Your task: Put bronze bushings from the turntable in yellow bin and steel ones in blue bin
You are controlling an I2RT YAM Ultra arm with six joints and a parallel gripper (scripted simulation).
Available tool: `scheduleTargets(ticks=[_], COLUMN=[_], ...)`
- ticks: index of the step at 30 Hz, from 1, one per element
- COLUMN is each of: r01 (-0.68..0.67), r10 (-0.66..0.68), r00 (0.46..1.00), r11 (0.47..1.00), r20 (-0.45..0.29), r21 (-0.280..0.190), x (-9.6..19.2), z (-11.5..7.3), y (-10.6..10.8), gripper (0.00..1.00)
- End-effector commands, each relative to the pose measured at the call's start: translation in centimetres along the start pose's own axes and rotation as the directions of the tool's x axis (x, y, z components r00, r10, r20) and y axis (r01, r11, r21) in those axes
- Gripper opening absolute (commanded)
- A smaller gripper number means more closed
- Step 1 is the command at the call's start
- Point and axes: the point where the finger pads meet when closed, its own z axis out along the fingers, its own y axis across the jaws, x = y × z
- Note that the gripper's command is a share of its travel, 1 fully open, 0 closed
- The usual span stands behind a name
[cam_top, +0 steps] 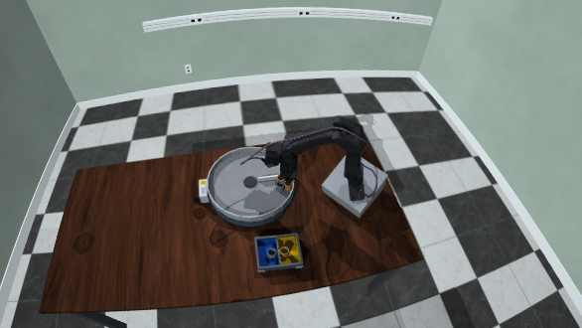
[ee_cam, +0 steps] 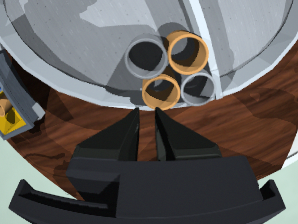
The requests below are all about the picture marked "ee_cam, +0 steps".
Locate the grey divided tray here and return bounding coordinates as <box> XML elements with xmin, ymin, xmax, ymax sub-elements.
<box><xmin>0</xmin><ymin>49</ymin><xmax>38</xmax><ymax>140</ymax></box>

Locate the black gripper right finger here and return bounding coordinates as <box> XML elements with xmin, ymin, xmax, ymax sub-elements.
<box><xmin>155</xmin><ymin>107</ymin><xmax>223</xmax><ymax>161</ymax></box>

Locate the bronze bushing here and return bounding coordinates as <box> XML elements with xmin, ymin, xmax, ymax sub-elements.
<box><xmin>164</xmin><ymin>30</ymin><xmax>209</xmax><ymax>75</ymax></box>
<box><xmin>0</xmin><ymin>94</ymin><xmax>13</xmax><ymax>117</ymax></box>
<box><xmin>142</xmin><ymin>66</ymin><xmax>180</xmax><ymax>110</ymax></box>

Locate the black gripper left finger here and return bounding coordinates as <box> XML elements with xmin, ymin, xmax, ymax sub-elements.
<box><xmin>71</xmin><ymin>107</ymin><xmax>140</xmax><ymax>161</ymax></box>

